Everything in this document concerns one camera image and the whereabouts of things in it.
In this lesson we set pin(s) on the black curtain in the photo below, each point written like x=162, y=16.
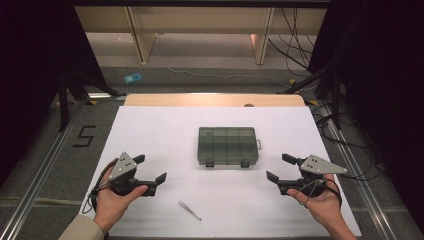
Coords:
x=33, y=66
x=383, y=83

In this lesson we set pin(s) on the grey plastic compartment box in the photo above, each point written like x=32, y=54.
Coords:
x=226, y=145

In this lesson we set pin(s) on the black metal stand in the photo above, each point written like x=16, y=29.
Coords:
x=336, y=106
x=63, y=106

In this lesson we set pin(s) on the white table mat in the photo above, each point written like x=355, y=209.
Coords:
x=216, y=200

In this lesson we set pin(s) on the metal floor rail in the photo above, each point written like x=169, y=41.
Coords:
x=363, y=186
x=36, y=183

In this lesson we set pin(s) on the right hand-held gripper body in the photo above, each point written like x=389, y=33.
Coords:
x=315, y=165

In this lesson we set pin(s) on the beige wooden bench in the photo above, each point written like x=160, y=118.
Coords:
x=213, y=20

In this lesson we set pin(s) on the person's right hand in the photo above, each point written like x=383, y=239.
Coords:
x=323, y=206

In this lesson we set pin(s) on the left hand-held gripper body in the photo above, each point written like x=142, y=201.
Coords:
x=123, y=166

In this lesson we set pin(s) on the silver metal bar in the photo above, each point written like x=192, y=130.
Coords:
x=99, y=95

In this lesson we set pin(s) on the blue card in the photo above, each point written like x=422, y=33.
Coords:
x=133, y=78

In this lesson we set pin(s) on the person's left hand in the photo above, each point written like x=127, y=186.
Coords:
x=110, y=206

